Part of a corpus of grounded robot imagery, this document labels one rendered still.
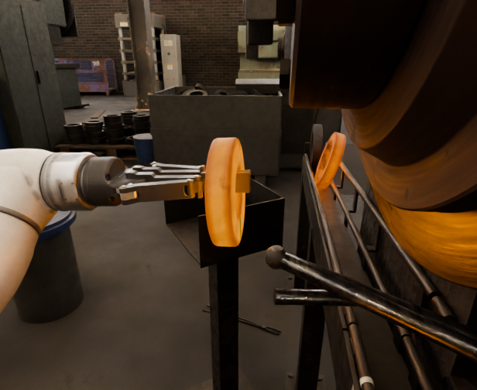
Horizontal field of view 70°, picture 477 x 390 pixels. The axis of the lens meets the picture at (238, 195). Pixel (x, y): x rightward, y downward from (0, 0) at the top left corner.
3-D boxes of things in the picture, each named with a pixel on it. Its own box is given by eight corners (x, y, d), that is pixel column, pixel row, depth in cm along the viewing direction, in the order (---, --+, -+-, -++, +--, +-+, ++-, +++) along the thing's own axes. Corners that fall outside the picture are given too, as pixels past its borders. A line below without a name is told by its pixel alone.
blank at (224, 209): (244, 133, 55) (223, 134, 56) (228, 145, 40) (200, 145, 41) (246, 224, 59) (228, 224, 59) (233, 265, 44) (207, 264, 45)
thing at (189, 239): (233, 356, 124) (232, 166, 97) (272, 419, 102) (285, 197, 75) (179, 378, 115) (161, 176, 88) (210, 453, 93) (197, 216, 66)
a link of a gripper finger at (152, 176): (127, 169, 50) (123, 172, 49) (201, 169, 48) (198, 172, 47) (132, 194, 52) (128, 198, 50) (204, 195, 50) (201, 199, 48)
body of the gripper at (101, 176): (112, 194, 57) (165, 194, 56) (84, 215, 50) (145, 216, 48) (104, 150, 55) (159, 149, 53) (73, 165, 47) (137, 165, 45)
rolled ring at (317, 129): (314, 125, 123) (324, 126, 123) (311, 122, 141) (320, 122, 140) (310, 176, 128) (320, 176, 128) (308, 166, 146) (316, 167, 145)
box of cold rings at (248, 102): (275, 161, 356) (279, 81, 327) (279, 189, 280) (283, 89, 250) (178, 159, 363) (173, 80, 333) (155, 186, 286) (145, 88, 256)
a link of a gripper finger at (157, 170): (134, 192, 52) (138, 189, 54) (206, 192, 51) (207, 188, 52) (130, 168, 51) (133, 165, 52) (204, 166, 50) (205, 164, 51)
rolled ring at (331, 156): (312, 178, 123) (320, 181, 123) (316, 193, 105) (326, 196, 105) (331, 128, 117) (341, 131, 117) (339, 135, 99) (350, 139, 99)
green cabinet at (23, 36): (-14, 169, 331) (-66, -9, 275) (35, 150, 396) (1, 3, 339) (31, 170, 325) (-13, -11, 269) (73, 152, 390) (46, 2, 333)
